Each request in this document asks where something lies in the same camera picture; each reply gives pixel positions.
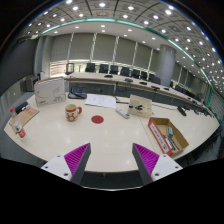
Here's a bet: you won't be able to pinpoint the brown cardboard box red side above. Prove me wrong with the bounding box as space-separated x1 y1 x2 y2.
147 117 190 157

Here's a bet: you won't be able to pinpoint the clear water bottle red cap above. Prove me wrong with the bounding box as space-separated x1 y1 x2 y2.
8 106 28 142

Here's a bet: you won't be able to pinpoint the beige open organizer box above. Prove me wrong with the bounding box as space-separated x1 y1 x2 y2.
127 94 154 119

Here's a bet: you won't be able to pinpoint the black marker pen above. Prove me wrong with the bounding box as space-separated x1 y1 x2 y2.
129 104 144 111

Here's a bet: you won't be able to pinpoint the long curved conference desk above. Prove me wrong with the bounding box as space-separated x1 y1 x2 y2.
63 71 208 112

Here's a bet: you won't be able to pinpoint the row of black office chairs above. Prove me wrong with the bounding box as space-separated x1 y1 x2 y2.
84 62 163 85

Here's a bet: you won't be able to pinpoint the white paper sheets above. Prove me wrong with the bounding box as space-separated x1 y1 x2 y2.
84 93 118 110

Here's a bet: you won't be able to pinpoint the black power strip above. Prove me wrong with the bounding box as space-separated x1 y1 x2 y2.
14 100 30 115

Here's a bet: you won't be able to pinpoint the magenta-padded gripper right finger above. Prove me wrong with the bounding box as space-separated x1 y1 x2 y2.
131 142 184 186

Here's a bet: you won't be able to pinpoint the white cardboard box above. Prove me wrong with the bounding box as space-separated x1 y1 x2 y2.
33 77 67 108

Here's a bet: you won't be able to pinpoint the flat round red coaster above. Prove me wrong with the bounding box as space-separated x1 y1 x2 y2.
90 114 105 125

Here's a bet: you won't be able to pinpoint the red floral mug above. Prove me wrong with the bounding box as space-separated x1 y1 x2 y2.
64 103 83 123

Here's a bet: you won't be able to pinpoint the group of ceiling lights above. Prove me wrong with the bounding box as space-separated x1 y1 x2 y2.
28 0 224 88

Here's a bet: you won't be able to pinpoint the white remote control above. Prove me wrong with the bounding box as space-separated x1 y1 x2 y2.
115 106 131 120

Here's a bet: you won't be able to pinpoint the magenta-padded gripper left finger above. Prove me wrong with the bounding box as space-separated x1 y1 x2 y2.
40 142 92 186

